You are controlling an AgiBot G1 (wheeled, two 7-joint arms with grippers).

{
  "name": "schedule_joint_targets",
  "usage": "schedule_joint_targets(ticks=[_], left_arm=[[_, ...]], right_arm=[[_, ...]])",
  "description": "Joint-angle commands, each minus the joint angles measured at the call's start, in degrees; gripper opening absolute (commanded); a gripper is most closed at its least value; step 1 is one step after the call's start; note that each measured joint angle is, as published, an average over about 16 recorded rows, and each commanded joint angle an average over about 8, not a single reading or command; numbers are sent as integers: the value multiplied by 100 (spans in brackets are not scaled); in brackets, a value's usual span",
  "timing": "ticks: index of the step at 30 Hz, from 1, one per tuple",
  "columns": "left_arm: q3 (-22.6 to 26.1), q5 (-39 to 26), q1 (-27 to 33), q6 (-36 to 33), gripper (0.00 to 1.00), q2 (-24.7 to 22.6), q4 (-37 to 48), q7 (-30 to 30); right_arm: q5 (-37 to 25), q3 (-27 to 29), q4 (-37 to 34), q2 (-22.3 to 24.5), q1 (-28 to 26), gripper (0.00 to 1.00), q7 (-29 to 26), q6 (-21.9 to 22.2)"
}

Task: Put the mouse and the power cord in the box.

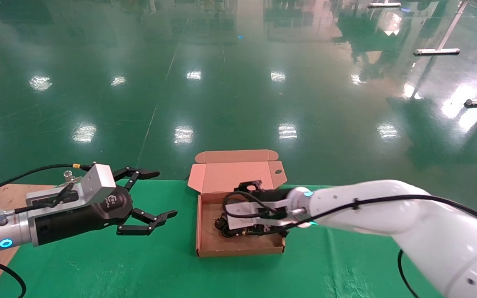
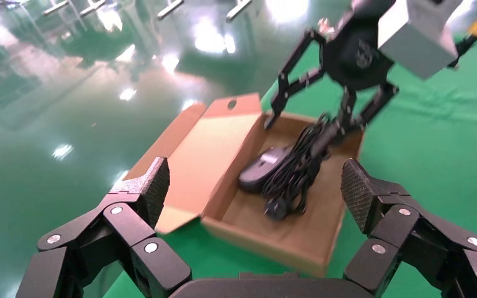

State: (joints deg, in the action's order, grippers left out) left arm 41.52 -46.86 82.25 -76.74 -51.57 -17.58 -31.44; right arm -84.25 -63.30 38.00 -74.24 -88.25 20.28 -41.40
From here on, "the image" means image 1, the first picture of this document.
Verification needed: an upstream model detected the green table cloth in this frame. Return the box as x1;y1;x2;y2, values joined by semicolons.
0;179;444;298

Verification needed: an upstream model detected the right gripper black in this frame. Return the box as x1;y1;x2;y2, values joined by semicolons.
238;181;295;238

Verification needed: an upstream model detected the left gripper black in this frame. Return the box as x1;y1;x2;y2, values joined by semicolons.
34;167;178;247

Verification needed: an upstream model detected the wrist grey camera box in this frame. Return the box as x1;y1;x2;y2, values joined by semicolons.
25;163;117;209
225;200;291;231

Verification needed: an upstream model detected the black power cord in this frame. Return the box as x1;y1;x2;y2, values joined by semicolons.
215;213;244;239

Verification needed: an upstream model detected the left wrist grey camera box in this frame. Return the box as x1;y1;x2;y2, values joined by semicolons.
25;163;117;209

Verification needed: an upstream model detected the right wrist grey camera box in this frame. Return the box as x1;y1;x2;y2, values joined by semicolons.
225;200;291;231

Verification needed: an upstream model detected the open brown cardboard box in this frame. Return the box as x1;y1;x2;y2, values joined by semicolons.
187;149;287;258

